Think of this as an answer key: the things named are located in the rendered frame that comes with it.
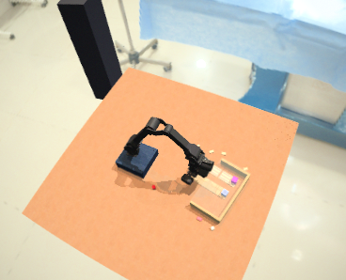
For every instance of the beige grid-patterned strip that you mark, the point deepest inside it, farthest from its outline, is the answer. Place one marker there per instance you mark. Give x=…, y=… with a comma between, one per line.
x=199, y=180

